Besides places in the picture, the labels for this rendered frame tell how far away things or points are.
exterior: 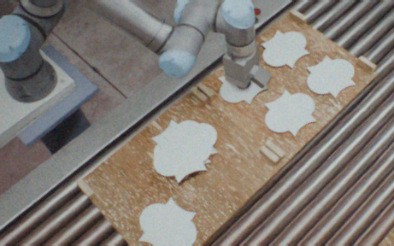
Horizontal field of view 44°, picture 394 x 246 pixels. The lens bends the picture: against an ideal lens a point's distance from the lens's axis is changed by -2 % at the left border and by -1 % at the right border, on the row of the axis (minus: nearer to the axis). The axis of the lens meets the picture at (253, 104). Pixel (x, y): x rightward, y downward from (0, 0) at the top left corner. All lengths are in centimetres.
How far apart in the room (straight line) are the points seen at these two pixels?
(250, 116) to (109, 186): 42
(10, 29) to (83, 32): 155
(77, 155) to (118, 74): 134
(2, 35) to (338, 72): 92
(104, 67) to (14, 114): 127
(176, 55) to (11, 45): 50
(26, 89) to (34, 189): 30
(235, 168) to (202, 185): 10
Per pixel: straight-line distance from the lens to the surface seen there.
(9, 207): 141
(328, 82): 140
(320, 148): 132
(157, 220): 123
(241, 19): 113
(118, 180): 130
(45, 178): 140
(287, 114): 133
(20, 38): 140
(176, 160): 125
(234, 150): 129
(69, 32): 299
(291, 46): 147
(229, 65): 127
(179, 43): 110
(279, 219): 123
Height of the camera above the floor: 208
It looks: 57 degrees down
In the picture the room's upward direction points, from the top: 2 degrees counter-clockwise
